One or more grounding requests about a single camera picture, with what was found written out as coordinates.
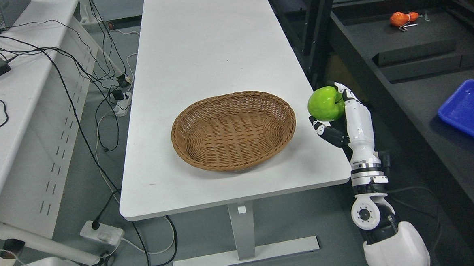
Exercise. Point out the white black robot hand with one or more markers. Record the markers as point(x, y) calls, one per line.
point(359, 134)

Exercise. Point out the green apple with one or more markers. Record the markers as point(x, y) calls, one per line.
point(326, 104)

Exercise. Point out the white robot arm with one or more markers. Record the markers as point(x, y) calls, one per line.
point(387, 240)

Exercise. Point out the black shelf unit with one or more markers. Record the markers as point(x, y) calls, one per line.
point(404, 77)

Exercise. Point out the orange toy on shelf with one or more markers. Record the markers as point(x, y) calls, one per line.
point(403, 20)

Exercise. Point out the blue plastic tray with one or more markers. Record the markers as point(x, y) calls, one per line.
point(458, 109)

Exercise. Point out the brown wicker basket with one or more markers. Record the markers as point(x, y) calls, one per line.
point(234, 131)

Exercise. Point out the white height-adjustable table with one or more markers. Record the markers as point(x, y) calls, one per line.
point(190, 50)

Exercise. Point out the white power strip on floor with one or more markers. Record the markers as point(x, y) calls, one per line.
point(106, 234)

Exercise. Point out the white side desk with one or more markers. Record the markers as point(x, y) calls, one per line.
point(41, 101)

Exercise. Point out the white power strip near wall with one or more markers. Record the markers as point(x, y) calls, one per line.
point(121, 107)

